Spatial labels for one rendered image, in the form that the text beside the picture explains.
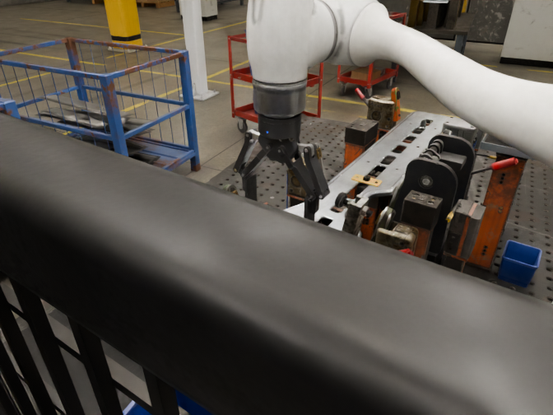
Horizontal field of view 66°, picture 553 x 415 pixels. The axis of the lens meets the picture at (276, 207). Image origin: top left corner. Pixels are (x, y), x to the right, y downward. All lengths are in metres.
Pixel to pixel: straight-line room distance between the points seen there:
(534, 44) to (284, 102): 7.29
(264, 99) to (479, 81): 0.33
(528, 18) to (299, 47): 7.23
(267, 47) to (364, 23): 0.17
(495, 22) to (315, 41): 8.02
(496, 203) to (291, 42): 0.90
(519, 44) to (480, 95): 7.36
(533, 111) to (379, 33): 0.33
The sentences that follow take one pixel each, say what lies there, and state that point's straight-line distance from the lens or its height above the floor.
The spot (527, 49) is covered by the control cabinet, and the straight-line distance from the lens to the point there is 7.90.
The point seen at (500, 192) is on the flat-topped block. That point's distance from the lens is 1.38.
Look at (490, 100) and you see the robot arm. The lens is 0.52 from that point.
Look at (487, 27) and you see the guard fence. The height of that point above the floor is 0.40.
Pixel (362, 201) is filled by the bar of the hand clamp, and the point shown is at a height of 1.21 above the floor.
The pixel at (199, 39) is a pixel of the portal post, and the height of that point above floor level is 0.67.
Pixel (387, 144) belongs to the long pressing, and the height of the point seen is 1.00.
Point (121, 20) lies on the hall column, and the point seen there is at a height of 0.51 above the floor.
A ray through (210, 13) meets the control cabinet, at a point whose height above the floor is 0.16.
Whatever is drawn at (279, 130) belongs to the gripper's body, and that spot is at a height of 1.32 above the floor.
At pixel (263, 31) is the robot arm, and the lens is 0.68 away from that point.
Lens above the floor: 1.58
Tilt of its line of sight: 31 degrees down
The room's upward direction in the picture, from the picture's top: straight up
